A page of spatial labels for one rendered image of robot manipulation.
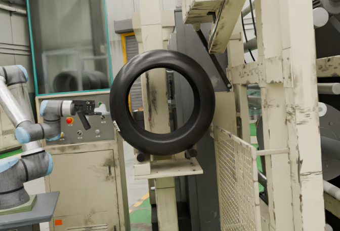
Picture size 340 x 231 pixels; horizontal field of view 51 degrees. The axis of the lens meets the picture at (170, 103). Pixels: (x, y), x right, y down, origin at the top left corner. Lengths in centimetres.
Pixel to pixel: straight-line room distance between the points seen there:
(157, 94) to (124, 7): 1029
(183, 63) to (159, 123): 53
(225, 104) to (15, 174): 134
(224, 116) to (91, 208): 120
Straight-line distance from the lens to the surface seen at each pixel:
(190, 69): 189
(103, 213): 276
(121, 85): 188
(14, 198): 239
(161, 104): 226
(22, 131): 201
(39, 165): 242
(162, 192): 235
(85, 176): 270
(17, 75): 247
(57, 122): 206
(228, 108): 224
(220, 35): 199
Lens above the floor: 127
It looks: 3 degrees down
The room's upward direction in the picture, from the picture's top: 5 degrees counter-clockwise
